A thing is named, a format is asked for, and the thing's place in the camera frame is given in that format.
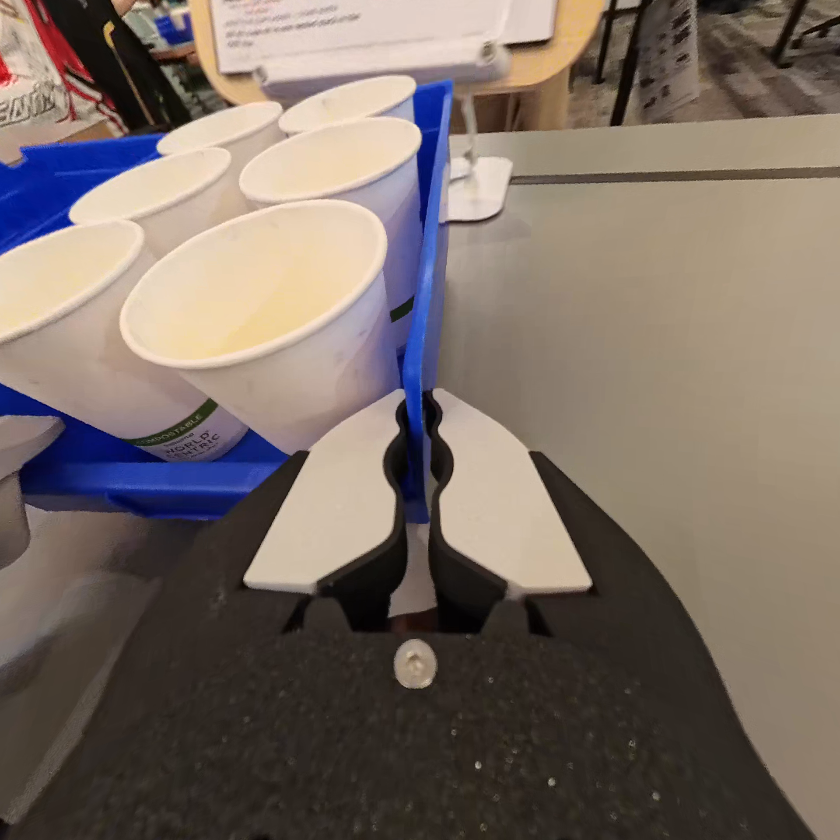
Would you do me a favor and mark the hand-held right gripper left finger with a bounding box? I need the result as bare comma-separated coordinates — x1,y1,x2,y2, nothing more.
243,388,409,633

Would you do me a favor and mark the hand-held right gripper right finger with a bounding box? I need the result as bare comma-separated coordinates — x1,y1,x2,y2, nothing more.
427,388,595,633

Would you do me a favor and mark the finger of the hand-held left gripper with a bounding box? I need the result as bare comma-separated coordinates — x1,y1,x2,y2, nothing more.
0,415,67,568

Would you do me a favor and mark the white document stand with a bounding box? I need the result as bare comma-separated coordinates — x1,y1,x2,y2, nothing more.
252,39,514,223

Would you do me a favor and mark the black jacket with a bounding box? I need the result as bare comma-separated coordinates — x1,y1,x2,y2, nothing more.
42,0,191,129

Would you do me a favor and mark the beige cloth cover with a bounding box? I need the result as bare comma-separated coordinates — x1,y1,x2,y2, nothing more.
469,66,572,135

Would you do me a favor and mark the printed paper sheet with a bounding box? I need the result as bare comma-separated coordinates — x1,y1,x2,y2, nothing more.
637,0,700,122

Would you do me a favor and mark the printed instruction sheet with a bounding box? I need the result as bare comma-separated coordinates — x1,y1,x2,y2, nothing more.
213,0,559,74

